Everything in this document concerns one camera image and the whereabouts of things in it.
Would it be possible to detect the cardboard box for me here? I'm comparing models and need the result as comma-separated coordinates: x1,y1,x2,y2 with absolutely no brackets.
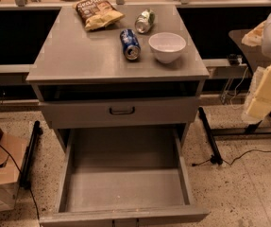
0,129,27,212

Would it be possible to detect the green soda can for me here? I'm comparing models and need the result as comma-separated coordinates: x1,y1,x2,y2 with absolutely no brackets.
135,9,155,34

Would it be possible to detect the grey upper drawer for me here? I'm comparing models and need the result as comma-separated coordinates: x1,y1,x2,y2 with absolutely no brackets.
40,96,199,129

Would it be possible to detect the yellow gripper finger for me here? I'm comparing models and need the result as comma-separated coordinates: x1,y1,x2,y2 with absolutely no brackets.
245,64,271,120

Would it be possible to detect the chip bag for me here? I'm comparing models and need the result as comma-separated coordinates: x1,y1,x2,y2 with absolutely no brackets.
73,0,125,31

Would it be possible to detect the black stand leg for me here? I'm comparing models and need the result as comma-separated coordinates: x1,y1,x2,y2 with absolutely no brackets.
198,107,223,165
20,121,42,189

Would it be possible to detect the grey drawer cabinet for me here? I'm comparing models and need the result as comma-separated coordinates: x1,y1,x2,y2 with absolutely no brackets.
26,5,209,147

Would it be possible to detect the black stand leg left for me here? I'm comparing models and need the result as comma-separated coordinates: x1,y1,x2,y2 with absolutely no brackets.
20,121,42,189

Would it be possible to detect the black stand leg right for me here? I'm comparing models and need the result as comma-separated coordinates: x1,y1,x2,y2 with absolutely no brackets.
198,107,223,165

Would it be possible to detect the black floor cable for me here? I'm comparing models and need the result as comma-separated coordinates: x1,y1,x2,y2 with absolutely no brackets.
191,139,271,167

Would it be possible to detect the black drawer handle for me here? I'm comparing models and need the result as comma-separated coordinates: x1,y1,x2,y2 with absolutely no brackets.
109,107,135,115

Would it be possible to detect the blue pepsi can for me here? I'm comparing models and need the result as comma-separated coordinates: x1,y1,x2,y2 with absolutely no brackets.
120,29,141,61

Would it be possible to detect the open grey bottom drawer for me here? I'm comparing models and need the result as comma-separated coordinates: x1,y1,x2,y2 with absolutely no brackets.
40,126,209,227

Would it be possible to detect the white bowl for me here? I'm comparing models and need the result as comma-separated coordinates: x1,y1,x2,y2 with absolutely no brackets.
148,32,186,63

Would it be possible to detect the dark chair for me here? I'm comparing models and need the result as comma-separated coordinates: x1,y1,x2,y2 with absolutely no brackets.
229,29,271,135

